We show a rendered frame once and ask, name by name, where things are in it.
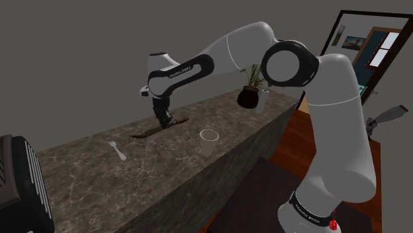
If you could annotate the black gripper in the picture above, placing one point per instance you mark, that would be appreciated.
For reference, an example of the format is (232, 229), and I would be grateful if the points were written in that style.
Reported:
(160, 108)

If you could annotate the brown knife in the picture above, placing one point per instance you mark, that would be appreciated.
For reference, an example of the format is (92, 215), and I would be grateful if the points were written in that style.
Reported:
(151, 130)

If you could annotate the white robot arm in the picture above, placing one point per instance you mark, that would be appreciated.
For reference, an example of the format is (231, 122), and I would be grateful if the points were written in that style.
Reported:
(335, 135)

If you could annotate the white cup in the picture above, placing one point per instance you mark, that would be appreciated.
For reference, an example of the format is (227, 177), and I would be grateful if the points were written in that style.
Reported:
(208, 142)

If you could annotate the plant in dark pot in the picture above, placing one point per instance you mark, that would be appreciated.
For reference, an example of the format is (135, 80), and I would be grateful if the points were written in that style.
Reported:
(250, 92)

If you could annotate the white paper towel roll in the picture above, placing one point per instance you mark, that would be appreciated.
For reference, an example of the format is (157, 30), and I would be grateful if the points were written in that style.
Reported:
(262, 100)

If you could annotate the black appliance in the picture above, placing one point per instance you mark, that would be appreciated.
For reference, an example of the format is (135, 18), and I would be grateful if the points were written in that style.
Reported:
(22, 190)

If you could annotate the dark framed doorway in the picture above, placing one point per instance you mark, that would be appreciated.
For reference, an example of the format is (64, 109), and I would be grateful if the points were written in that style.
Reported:
(376, 48)

